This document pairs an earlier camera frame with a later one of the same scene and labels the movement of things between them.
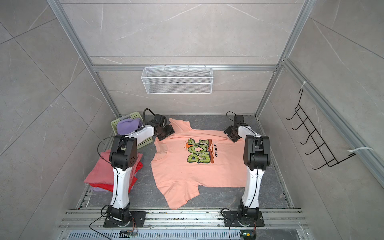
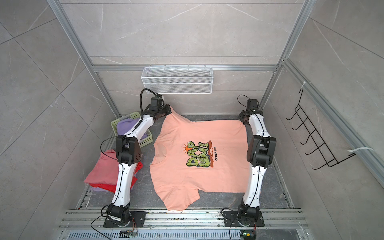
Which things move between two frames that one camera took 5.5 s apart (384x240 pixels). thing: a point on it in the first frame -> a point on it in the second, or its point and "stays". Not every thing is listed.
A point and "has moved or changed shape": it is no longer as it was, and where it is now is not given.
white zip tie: [351, 150] stays
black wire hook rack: [314, 138] stays
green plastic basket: [132, 116] stays
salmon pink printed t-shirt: [186, 159] has moved or changed shape
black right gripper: [228, 130] -> [241, 117]
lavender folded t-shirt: [98, 189] stays
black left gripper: [170, 130] -> [167, 106]
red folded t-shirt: [110, 187] stays
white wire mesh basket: [177, 79] stays
